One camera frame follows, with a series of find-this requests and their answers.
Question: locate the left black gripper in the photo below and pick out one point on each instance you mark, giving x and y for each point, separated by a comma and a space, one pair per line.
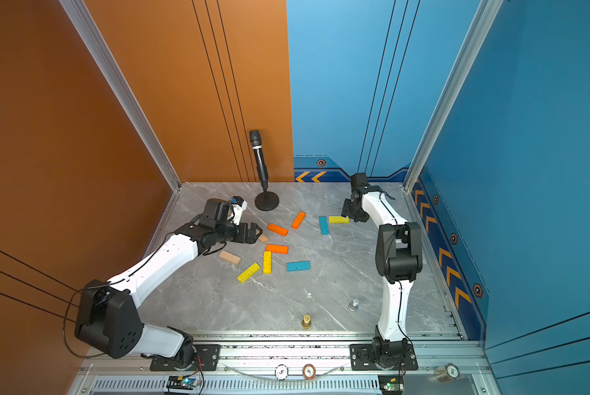
253, 235

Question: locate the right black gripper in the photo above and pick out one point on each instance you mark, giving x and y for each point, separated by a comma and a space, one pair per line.
345, 211

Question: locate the yellow block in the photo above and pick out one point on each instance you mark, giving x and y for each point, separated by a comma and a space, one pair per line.
267, 262
338, 220

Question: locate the teal block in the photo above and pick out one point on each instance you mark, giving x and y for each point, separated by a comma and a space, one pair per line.
324, 225
298, 266

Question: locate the orange block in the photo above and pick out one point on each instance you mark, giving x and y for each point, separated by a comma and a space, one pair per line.
300, 217
282, 249
277, 229

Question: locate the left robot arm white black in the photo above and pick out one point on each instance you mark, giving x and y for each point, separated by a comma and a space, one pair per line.
108, 318

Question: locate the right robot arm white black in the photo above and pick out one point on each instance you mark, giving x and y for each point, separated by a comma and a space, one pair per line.
398, 260

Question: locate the tan block lower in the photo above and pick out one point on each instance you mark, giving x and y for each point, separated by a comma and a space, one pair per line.
230, 257

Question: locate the yellow block diagonal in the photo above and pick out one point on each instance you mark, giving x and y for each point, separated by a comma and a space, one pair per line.
248, 273

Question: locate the yellow block upright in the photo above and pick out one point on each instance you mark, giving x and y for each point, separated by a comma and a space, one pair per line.
267, 262

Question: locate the black microphone on stand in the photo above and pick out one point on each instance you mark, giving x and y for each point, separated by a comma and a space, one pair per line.
265, 201

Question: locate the silver cylinder weight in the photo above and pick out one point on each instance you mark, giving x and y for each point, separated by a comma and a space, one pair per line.
353, 305

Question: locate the brass cylinder weight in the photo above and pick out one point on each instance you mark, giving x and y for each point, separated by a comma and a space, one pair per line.
306, 321

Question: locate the white round disc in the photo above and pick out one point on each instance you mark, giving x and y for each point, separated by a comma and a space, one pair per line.
281, 372

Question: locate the left green circuit board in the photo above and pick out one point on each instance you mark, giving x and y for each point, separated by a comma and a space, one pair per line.
183, 384

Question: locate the green circuit board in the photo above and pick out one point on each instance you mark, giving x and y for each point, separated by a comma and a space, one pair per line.
183, 384
390, 385

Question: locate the copper round disc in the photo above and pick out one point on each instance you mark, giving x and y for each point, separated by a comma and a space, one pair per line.
309, 372

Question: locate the right green circuit board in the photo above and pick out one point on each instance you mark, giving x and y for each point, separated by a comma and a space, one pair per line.
390, 385

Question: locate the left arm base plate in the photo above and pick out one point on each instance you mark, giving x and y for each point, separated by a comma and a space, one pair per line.
202, 357

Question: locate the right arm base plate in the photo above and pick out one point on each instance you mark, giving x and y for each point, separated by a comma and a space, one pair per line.
393, 356

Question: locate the aluminium front rail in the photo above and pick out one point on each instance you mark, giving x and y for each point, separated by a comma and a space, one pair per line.
249, 350

